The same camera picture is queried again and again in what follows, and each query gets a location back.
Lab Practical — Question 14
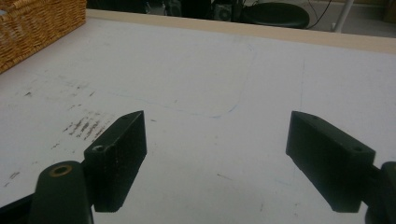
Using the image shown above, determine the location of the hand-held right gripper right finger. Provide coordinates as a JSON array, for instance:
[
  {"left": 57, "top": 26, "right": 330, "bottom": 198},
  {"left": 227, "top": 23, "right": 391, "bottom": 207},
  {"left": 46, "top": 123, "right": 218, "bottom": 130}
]
[{"left": 285, "top": 110, "right": 376, "bottom": 214}]

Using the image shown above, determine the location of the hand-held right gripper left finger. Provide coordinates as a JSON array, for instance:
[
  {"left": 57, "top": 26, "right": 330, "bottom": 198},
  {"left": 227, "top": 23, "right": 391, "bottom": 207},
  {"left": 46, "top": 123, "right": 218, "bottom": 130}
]
[{"left": 83, "top": 110, "right": 148, "bottom": 213}]

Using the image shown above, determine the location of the wicker basket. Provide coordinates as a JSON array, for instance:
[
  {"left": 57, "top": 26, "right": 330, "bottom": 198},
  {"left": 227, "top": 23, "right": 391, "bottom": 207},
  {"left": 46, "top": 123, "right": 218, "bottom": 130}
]
[{"left": 0, "top": 0, "right": 88, "bottom": 75}]

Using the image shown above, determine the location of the white foam mat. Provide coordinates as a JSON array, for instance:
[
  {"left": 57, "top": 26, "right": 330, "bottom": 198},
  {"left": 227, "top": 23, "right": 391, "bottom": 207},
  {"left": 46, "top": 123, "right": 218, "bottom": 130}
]
[{"left": 0, "top": 17, "right": 396, "bottom": 224}]

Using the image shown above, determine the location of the black round stool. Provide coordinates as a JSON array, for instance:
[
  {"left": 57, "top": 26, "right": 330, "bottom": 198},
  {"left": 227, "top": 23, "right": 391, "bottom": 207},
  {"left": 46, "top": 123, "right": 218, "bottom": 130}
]
[{"left": 242, "top": 2, "right": 311, "bottom": 30}]

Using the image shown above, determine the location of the black computer tower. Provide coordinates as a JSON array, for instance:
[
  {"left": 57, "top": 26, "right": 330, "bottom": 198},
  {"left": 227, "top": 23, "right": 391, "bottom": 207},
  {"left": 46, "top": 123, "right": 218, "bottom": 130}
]
[{"left": 163, "top": 0, "right": 214, "bottom": 19}]

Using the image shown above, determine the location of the thin black floor cable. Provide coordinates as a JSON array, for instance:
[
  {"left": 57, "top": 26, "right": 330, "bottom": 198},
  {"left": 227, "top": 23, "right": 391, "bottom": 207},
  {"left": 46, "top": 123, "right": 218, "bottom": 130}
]
[{"left": 310, "top": 0, "right": 332, "bottom": 30}]

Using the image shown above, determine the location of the open-frame computer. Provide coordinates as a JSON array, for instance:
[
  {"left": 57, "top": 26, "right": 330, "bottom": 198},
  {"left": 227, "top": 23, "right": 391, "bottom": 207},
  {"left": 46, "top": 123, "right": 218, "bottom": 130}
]
[{"left": 214, "top": 2, "right": 241, "bottom": 22}]

